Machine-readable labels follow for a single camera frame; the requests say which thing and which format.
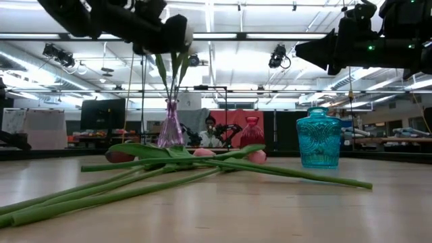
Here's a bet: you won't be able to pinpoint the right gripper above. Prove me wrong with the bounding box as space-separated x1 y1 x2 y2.
294 28 389 76

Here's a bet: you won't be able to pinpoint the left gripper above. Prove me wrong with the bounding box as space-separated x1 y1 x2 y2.
90 0 189 57

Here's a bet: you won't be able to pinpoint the purple glass vase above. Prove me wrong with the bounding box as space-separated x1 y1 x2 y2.
156 98 186 149

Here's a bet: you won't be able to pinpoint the teal glass vase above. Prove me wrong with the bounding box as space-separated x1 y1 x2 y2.
296 106 343 170

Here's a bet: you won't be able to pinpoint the dark red tulip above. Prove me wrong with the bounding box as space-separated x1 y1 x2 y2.
80 143 267 173
105 142 373 190

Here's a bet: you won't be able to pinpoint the red glass vase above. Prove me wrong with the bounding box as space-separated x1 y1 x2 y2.
239 115 267 150

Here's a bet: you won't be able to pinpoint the overhead LED light bar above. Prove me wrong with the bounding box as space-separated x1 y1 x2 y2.
0 32 432 42

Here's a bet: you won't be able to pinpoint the grey cloth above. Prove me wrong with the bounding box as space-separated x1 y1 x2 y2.
177 107 211 149

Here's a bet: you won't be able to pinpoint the black partition panel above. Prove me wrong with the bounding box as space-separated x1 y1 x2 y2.
264 110 298 152

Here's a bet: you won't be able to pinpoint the black computer monitor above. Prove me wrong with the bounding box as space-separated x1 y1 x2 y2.
80 98 127 131

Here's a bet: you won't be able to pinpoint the blue storage bins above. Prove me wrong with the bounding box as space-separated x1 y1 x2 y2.
339 117 354 151

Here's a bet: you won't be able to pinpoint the black ceiling spot lamp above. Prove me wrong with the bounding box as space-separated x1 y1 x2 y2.
42 43 77 68

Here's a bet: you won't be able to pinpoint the cluttered work table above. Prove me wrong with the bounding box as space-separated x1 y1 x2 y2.
66 128 159 149

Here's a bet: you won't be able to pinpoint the red cloth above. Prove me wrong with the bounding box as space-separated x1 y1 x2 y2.
209 109 265 149

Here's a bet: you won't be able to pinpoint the wooden work table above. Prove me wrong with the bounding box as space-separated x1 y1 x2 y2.
350 136 432 153

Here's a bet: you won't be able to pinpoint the person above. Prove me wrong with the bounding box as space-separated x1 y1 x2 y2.
198 115 224 149

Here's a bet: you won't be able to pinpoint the pink board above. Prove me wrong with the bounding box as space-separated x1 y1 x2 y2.
23 109 68 151

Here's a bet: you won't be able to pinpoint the white board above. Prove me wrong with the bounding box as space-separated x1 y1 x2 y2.
1 109 27 135

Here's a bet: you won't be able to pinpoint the ceiling camera with ring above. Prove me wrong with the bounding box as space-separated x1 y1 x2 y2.
268 43 292 70

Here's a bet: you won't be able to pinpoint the black ceiling rail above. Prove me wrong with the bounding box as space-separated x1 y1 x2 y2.
9 88 432 95

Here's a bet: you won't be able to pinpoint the round black ceiling camera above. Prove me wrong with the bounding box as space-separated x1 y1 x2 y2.
187 53 201 68

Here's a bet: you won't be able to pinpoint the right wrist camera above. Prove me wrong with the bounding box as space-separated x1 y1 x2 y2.
339 0 379 34

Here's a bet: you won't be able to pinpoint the black stand frame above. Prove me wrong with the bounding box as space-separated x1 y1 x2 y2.
173 85 229 149

